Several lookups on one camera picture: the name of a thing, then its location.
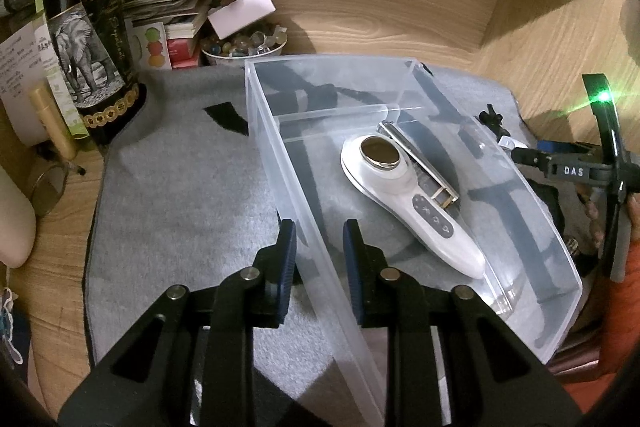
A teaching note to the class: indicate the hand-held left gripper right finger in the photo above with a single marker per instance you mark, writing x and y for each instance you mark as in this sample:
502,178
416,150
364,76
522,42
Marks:
352,267

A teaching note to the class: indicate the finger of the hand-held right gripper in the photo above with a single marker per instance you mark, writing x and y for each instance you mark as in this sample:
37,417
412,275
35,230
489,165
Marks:
491,118
507,143

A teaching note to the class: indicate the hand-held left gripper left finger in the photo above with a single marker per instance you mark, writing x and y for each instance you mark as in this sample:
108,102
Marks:
287,257

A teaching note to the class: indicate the silver metal nail clipper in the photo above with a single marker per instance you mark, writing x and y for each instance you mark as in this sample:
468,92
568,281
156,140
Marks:
411,148

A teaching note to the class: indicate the clear plastic storage box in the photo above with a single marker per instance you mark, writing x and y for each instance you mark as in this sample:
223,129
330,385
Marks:
300,167

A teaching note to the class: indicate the white handheld massager device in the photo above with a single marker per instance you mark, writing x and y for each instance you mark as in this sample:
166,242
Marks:
435,227

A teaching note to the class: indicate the person's orange sleeved right forearm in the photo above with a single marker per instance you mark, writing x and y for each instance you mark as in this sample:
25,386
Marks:
622,327

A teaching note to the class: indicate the person's right hand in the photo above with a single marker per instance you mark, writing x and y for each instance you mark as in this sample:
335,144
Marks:
591,212

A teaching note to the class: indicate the grey felt mat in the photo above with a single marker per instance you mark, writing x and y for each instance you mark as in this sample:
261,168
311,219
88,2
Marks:
175,187

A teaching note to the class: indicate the white bowl of glass beads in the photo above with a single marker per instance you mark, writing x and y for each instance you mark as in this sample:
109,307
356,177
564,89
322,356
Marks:
240,56

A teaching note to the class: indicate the white card box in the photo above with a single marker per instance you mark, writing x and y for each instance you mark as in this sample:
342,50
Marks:
242,13

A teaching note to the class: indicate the clear drinking glass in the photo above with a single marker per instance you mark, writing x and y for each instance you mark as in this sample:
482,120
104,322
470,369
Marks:
47,184

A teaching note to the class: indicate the white card with coloured dots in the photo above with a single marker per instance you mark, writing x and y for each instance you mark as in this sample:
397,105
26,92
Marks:
151,46

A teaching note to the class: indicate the gold cosmetic tube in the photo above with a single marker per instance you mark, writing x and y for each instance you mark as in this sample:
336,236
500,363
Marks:
52,124

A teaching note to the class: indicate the cream rounded object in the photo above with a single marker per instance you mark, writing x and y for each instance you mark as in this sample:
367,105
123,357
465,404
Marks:
15,222

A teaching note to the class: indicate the stack of books and papers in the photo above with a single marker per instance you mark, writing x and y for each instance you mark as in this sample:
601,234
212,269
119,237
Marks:
172,2

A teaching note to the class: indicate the dark elephant label wine bottle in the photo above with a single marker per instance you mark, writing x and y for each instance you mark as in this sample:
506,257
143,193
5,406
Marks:
85,7

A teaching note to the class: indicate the handwritten white paper note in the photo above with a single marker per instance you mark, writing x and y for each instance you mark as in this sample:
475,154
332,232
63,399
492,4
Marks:
17,77

